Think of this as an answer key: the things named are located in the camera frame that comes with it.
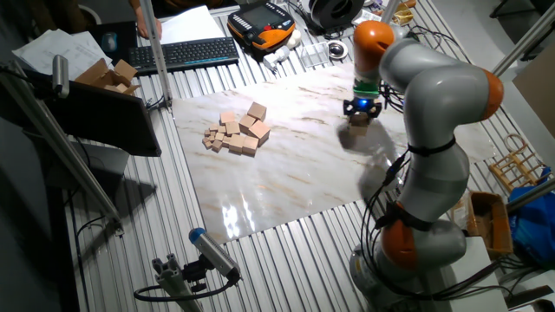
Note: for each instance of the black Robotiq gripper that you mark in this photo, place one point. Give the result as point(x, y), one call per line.
point(363, 106)

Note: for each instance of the large wooden cube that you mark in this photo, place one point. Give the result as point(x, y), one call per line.
point(359, 126)
point(256, 110)
point(246, 122)
point(259, 130)

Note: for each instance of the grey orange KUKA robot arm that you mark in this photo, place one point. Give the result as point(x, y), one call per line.
point(438, 104)

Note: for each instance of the person right forearm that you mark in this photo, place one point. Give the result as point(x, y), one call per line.
point(131, 5)

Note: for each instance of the printed paper stack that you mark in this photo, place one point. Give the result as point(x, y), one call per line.
point(56, 50)

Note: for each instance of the person right hand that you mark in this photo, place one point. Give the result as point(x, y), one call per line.
point(141, 26)

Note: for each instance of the clear plastic box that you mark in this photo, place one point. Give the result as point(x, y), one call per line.
point(314, 54)

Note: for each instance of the white power strip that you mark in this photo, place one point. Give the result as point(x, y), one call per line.
point(366, 16)

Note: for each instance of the white egg shaped object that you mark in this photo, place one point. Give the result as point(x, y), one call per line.
point(294, 39)

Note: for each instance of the black filament spool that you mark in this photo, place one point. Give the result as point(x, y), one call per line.
point(329, 15)

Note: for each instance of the white plug adapter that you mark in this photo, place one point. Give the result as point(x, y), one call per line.
point(275, 58)

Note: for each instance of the gold foil bag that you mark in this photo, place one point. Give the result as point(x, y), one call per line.
point(404, 16)

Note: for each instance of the marble pattern board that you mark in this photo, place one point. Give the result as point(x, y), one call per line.
point(282, 195)

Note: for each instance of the medium wooden cube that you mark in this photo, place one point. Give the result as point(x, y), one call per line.
point(250, 145)
point(236, 143)
point(233, 128)
point(227, 117)

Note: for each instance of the orange black teach pendant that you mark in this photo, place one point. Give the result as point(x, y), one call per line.
point(260, 17)

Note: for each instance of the small wooden cube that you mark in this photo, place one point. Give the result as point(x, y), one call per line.
point(226, 141)
point(214, 127)
point(221, 129)
point(219, 136)
point(217, 145)

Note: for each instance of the wooden rack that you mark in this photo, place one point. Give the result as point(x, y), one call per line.
point(520, 161)

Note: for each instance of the brown cardboard sheet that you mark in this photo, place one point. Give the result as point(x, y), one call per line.
point(539, 91)

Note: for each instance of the brown cardboard box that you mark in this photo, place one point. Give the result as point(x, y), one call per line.
point(498, 225)

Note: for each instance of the black computer keyboard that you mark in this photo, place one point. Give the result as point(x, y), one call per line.
point(184, 54)

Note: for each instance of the white paper sheet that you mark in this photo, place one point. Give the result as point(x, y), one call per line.
point(191, 26)

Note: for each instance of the white robot plinth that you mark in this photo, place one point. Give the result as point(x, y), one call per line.
point(477, 281)

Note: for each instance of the blue bag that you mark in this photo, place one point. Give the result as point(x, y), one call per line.
point(535, 229)

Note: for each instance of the black mouse pad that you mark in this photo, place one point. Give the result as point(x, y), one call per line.
point(126, 47)

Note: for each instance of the black monitor panel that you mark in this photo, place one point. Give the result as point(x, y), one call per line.
point(108, 121)

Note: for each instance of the grey computer mouse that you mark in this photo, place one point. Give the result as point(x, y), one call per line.
point(109, 42)

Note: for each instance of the small open cardboard box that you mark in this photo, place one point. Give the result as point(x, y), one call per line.
point(97, 73)

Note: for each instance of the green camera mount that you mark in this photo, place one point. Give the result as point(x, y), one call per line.
point(366, 90)

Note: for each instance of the aluminium frame post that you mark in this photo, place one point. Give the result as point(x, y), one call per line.
point(157, 56)
point(390, 9)
point(524, 43)

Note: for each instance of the aluminium frame beam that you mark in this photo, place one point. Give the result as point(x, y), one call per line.
point(93, 190)
point(531, 195)

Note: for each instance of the grey camera blue tip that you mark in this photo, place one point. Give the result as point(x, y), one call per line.
point(214, 253)

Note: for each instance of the aluminium camera bracket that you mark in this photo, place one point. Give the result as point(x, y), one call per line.
point(171, 281)

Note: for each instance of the grey camera on frame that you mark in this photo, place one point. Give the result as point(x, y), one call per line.
point(60, 76)

